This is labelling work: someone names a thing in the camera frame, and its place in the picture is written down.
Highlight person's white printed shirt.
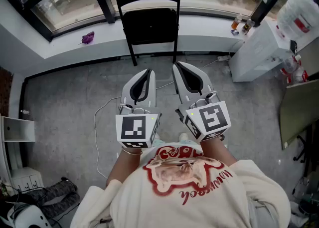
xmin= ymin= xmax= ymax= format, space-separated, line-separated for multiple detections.
xmin=71 ymin=141 xmax=291 ymax=228

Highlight dark grey cloth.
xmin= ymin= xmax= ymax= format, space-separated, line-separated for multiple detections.
xmin=24 ymin=177 xmax=81 ymax=219

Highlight person's left forearm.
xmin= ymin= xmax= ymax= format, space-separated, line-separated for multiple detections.
xmin=106 ymin=147 xmax=143 ymax=187

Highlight white plastic bag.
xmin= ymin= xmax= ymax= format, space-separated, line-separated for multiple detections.
xmin=276 ymin=0 xmax=319 ymax=42

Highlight black folding chair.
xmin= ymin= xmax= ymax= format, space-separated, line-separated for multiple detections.
xmin=116 ymin=0 xmax=181 ymax=67

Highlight person's star print legs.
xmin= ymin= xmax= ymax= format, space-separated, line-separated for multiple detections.
xmin=151 ymin=134 xmax=200 ymax=148

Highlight white shelf unit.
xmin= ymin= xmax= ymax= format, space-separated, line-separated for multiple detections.
xmin=0 ymin=114 xmax=35 ymax=143

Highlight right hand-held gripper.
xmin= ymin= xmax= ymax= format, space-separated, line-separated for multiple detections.
xmin=172 ymin=61 xmax=232 ymax=143

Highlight person's right forearm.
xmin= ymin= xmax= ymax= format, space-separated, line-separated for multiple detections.
xmin=199 ymin=136 xmax=237 ymax=167

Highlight grey table board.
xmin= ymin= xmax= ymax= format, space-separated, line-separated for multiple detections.
xmin=279 ymin=78 xmax=319 ymax=150

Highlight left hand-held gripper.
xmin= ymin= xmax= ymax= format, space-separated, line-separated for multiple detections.
xmin=116 ymin=68 xmax=162 ymax=149

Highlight purple cloth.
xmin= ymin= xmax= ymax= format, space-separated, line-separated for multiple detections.
xmin=79 ymin=31 xmax=95 ymax=45

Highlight white round device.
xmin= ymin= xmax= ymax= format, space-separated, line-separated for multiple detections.
xmin=6 ymin=203 xmax=52 ymax=228

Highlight thin gold bracelet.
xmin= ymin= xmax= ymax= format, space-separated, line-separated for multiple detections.
xmin=121 ymin=147 xmax=143 ymax=156

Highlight clear bottle red label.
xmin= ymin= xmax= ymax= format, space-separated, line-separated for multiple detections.
xmin=284 ymin=54 xmax=302 ymax=73
xmin=286 ymin=70 xmax=309 ymax=84

